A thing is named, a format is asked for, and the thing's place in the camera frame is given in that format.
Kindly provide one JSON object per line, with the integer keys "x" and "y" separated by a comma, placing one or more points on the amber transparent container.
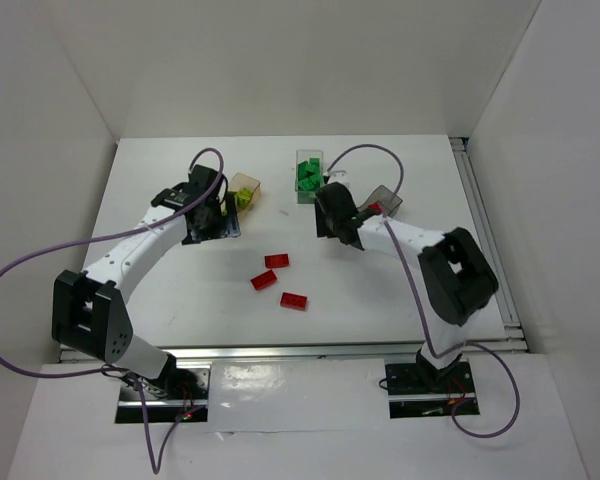
{"x": 239, "y": 181}

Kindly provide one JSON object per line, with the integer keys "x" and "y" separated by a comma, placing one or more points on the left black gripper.
{"x": 212, "y": 232}

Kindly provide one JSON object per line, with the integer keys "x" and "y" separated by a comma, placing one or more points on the lime lego brick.
{"x": 243, "y": 198}

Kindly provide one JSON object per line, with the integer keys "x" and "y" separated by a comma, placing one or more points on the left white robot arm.
{"x": 89, "y": 310}

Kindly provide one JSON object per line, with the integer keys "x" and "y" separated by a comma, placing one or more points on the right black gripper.
{"x": 321, "y": 220}

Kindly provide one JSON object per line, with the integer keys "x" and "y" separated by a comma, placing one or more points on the red rounded lego brick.
{"x": 264, "y": 280}

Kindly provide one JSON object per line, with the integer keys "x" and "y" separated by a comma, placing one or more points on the aluminium front rail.
{"x": 295, "y": 351}

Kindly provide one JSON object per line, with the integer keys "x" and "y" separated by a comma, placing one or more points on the clear transparent container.
{"x": 318, "y": 180}

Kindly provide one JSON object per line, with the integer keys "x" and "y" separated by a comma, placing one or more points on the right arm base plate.
{"x": 410, "y": 397}

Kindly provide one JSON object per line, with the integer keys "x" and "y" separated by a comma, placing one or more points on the aluminium side rail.
{"x": 515, "y": 341}

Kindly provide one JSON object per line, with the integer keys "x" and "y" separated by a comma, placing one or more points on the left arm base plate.
{"x": 191, "y": 402}

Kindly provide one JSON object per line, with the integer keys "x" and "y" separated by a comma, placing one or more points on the smoky grey container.
{"x": 385, "y": 199}

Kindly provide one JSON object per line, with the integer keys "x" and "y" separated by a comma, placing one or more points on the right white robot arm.
{"x": 449, "y": 276}

